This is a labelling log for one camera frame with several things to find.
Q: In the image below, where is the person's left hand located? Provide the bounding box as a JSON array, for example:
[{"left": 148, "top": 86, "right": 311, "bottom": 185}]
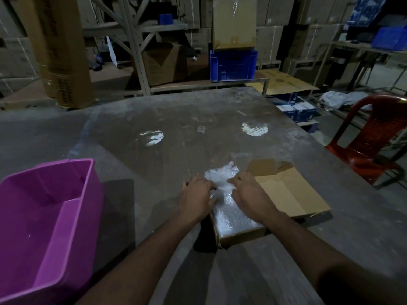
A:
[{"left": 176, "top": 175, "right": 220, "bottom": 224}]

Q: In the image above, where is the person's right hand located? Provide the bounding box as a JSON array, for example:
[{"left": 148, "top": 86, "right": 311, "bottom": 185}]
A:
[{"left": 227, "top": 172, "right": 281, "bottom": 225}]

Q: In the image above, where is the clear bubble wrap sheet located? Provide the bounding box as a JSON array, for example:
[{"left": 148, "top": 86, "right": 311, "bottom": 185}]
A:
[{"left": 203, "top": 161, "right": 266, "bottom": 236}]

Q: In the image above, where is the small brown cardboard box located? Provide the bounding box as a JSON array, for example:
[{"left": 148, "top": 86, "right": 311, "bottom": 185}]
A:
[{"left": 208, "top": 158, "right": 332, "bottom": 249}]

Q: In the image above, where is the person's right forearm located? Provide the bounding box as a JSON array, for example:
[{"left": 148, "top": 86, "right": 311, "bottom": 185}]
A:
[{"left": 263, "top": 211, "right": 366, "bottom": 291}]

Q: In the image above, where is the person's left forearm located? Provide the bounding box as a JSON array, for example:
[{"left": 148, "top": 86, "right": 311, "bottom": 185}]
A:
[{"left": 75, "top": 212, "right": 205, "bottom": 305}]

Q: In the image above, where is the blue and white product box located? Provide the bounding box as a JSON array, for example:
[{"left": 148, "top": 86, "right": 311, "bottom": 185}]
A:
[
  {"left": 276, "top": 104, "right": 298, "bottom": 122},
  {"left": 294, "top": 101, "right": 318, "bottom": 122}
]

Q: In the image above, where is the dark blue product box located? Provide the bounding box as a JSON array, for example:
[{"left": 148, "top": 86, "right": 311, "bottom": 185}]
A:
[{"left": 273, "top": 93, "right": 299, "bottom": 106}]

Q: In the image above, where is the flattened printed cardboard sheet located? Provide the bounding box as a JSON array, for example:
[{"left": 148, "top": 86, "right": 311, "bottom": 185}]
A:
[{"left": 246, "top": 69, "right": 321, "bottom": 96}]

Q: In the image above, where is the flat cardboard sheet with tape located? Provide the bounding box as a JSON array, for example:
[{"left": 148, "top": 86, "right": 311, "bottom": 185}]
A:
[{"left": 212, "top": 0, "right": 258, "bottom": 50}]

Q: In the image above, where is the tall narrow cardboard carton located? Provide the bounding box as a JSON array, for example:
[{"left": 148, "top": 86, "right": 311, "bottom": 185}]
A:
[{"left": 16, "top": 0, "right": 96, "bottom": 109}]

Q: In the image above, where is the white plastic bag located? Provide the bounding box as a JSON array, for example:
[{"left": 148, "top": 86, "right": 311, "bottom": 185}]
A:
[{"left": 319, "top": 91, "right": 370, "bottom": 110}]

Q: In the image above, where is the red plastic chair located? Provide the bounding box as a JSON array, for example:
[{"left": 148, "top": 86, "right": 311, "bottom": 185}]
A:
[{"left": 325, "top": 94, "right": 407, "bottom": 189}]

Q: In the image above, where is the blue plastic crate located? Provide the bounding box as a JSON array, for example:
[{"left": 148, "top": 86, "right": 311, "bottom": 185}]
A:
[{"left": 209, "top": 49, "right": 259, "bottom": 83}]

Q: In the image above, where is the open brown carton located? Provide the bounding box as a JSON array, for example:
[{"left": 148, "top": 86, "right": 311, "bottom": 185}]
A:
[{"left": 141, "top": 42, "right": 189, "bottom": 87}]

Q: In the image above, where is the pink plastic bin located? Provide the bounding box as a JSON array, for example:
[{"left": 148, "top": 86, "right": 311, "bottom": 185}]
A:
[{"left": 0, "top": 158, "right": 105, "bottom": 305}]

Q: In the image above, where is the grey metal storage rack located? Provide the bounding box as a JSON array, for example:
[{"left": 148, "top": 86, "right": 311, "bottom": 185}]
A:
[{"left": 81, "top": 0, "right": 271, "bottom": 99}]

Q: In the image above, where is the white paper sheet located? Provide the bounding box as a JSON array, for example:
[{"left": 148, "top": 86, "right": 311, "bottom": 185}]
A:
[{"left": 106, "top": 35, "right": 119, "bottom": 68}]

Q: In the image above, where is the blue plastic tray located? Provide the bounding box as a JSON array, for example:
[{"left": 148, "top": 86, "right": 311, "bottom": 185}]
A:
[{"left": 371, "top": 27, "right": 407, "bottom": 51}]

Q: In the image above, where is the blue patterned bag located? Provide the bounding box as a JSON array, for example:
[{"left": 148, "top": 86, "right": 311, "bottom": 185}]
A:
[{"left": 348, "top": 0, "right": 389, "bottom": 28}]

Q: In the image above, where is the metal frame table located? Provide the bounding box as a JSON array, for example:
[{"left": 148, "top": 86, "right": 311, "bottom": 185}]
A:
[{"left": 313, "top": 41, "right": 407, "bottom": 99}]

